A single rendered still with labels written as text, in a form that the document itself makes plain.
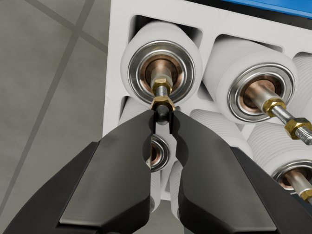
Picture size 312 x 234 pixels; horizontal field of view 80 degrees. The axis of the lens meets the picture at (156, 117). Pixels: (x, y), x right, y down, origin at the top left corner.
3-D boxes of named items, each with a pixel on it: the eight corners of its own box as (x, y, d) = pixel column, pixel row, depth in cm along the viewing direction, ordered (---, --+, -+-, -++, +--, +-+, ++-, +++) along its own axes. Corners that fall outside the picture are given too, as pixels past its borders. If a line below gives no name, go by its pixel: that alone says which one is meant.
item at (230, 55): (245, 29, 35) (315, 46, 19) (239, 78, 40) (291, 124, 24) (193, 35, 36) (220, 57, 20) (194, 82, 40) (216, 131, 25)
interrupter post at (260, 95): (270, 82, 22) (287, 94, 19) (266, 101, 23) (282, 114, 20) (249, 84, 22) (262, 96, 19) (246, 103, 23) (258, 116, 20)
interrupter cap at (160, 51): (139, 110, 24) (139, 113, 23) (118, 50, 20) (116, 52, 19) (199, 95, 23) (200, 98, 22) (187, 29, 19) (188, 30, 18)
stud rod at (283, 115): (270, 94, 21) (321, 135, 14) (269, 102, 21) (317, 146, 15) (261, 95, 21) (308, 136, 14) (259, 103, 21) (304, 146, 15)
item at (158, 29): (144, 74, 40) (134, 120, 24) (128, 27, 35) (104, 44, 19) (189, 62, 38) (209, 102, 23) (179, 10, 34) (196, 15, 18)
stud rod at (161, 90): (165, 76, 19) (169, 113, 13) (166, 85, 20) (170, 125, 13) (156, 77, 19) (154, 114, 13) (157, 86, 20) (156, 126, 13)
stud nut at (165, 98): (173, 94, 14) (174, 99, 14) (175, 113, 15) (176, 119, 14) (148, 97, 14) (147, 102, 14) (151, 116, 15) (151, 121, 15)
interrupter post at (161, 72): (153, 87, 22) (153, 98, 19) (148, 67, 21) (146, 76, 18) (173, 81, 22) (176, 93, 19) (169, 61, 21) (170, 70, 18)
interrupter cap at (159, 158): (120, 126, 25) (119, 129, 24) (175, 134, 26) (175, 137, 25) (116, 166, 29) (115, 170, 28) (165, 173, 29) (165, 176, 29)
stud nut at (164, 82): (171, 77, 18) (171, 81, 17) (172, 94, 18) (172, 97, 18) (150, 80, 18) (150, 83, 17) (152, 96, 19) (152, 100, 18)
